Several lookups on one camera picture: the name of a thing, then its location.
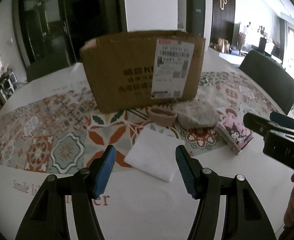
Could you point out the white tv cabinet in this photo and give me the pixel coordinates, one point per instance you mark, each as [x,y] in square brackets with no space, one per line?
[234,60]

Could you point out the pink Kuromi tissue pack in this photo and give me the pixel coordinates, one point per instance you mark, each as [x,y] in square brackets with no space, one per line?
[234,133]

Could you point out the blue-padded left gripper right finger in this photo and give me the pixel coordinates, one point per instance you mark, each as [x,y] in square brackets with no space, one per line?
[245,217]

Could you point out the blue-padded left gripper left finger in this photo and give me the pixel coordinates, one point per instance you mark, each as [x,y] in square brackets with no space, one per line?
[46,216]

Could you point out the dark glass double door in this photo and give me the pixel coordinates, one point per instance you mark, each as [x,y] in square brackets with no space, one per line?
[62,27]

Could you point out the beige knitted cloth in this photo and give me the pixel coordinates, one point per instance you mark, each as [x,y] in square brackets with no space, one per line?
[195,114]

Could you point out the pink towel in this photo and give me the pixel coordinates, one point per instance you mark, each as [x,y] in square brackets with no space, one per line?
[162,116]

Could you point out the dark interior door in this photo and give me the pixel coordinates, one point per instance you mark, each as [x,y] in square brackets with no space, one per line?
[195,16]

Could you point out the dark chair right side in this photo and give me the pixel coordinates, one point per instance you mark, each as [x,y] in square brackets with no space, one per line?
[271,77]

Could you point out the brown cardboard box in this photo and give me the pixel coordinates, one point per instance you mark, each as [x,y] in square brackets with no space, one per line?
[143,68]

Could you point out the dark chair behind table left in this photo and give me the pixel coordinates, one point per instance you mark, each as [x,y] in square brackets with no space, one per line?
[45,67]

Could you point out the white cloth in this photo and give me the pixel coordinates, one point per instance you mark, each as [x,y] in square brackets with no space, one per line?
[154,154]

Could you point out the shoe rack with plush toys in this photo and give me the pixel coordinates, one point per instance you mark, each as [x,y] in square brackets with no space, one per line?
[8,82]

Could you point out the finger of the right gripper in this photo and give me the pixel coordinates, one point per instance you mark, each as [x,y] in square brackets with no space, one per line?
[282,120]
[263,126]

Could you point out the patterned tile table runner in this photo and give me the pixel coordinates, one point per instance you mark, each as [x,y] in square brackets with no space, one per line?
[53,125]

